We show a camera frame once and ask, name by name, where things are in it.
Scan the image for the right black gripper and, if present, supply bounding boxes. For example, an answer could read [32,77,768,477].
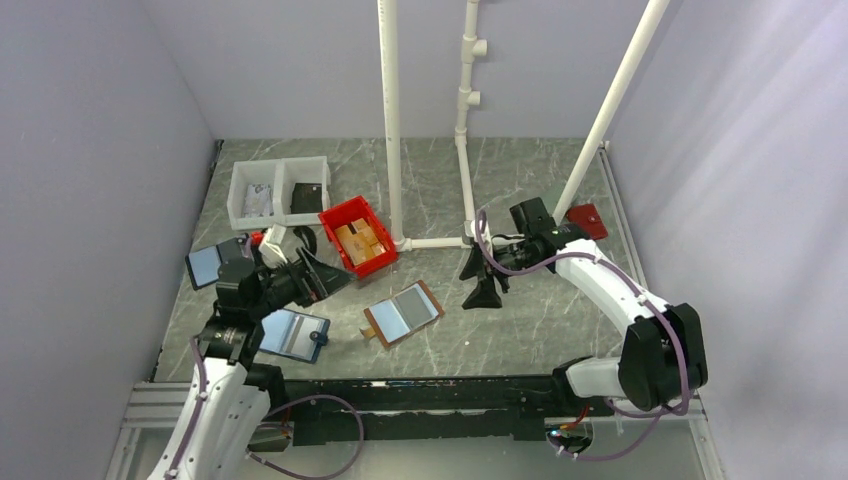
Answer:
[459,238,541,310]

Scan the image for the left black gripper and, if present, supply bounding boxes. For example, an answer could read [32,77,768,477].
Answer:
[248,245,357,319]

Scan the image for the brown leather card holder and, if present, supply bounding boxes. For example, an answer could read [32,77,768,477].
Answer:
[360,280,445,349]

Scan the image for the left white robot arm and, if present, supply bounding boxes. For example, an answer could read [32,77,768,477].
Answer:
[149,248,356,479]

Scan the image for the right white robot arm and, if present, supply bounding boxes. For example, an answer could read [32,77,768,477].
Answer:
[459,198,708,415]

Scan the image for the blue card holder open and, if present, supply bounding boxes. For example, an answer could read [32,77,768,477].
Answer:
[259,309,331,364]

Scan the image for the black card in tray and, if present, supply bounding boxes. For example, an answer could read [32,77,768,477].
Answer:
[290,182,324,215]

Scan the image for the patterned card in tray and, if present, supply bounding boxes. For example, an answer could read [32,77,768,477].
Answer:
[242,184,274,218]

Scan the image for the grey blue card holder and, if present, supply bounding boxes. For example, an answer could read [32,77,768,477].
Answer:
[184,236,248,291]

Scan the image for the red card holder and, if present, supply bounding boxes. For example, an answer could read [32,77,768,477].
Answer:
[566,203,609,240]

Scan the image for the brown items in bin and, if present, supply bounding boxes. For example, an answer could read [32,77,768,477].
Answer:
[334,218,386,266]

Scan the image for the red plastic bin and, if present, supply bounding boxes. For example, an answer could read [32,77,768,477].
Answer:
[318,196,398,279]

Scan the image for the white divided tray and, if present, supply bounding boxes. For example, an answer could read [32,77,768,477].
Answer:
[227,156,331,231]

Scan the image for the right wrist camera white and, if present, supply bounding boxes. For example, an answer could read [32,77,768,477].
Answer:
[462,220,489,245]

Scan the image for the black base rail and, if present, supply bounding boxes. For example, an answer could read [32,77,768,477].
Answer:
[260,368,612,446]

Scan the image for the white PVC pipe frame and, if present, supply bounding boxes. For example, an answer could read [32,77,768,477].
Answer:
[377,0,669,252]

